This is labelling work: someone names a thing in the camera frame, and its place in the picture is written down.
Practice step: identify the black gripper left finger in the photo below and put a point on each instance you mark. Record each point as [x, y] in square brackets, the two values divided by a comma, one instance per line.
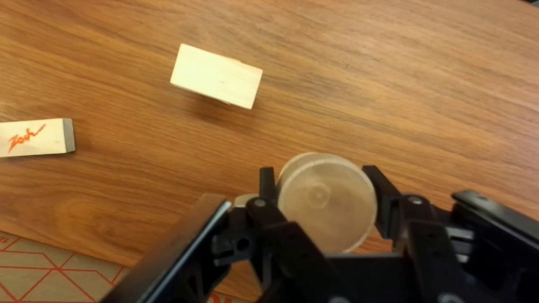
[284, 252]

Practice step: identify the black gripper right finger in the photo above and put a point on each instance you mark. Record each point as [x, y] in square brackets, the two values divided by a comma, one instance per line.
[418, 235]

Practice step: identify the wooden wine cup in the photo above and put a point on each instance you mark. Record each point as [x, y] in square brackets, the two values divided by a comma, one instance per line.
[327, 202]

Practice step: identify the flat rectangular wooden block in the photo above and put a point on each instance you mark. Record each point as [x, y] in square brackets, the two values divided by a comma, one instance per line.
[216, 75]

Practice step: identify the wooden block red writing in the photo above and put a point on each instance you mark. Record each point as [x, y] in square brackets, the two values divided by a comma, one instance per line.
[34, 138]

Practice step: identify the large cardboard box red print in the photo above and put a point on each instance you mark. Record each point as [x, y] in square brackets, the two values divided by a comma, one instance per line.
[51, 271]

